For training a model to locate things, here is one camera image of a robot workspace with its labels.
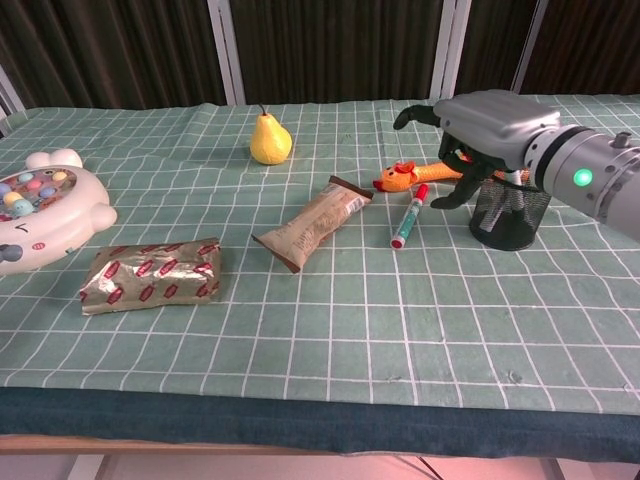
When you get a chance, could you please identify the wooden table edge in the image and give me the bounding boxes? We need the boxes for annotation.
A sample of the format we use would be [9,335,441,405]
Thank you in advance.
[0,433,351,457]

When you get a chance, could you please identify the black mesh pen holder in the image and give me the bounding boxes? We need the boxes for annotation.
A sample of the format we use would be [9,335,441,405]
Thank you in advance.
[468,175,552,251]

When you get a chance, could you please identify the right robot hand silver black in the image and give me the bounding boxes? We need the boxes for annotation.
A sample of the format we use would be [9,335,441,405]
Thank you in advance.
[392,89,562,211]

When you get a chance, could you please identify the thin dark cable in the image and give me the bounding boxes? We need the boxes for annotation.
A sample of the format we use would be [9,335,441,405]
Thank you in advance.
[399,454,441,480]

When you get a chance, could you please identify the dark blue under cloth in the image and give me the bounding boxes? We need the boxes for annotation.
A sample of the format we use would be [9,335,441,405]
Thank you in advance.
[0,386,640,460]

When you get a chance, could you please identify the yellow pear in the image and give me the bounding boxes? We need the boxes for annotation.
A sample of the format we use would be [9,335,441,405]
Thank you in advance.
[249,104,294,166]

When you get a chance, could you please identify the red-capped marker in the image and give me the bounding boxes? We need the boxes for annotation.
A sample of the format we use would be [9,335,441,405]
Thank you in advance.
[390,183,431,250]

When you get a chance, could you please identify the dark brown curtain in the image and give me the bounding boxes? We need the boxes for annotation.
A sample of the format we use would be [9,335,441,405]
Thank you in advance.
[0,0,640,110]

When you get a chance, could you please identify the white fishing game toy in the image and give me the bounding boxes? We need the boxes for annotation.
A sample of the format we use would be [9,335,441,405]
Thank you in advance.
[0,148,119,277]

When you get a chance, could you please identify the orange rubber chicken toy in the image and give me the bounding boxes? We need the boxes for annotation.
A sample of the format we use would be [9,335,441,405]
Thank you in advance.
[372,152,531,195]

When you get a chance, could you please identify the white frame post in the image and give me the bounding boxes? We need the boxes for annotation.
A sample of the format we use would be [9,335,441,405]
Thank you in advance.
[510,0,550,96]
[0,64,26,137]
[206,0,247,106]
[429,0,472,101]

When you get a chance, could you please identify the gold foil package red labels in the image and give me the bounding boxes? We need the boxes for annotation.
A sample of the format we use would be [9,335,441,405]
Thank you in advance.
[79,237,223,316]

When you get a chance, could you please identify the beige snack bar wrapper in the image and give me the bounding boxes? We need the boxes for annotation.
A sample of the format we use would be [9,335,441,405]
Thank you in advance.
[251,175,375,274]

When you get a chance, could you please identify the green checked tablecloth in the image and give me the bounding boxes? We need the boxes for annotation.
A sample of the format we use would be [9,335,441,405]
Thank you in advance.
[0,93,640,415]

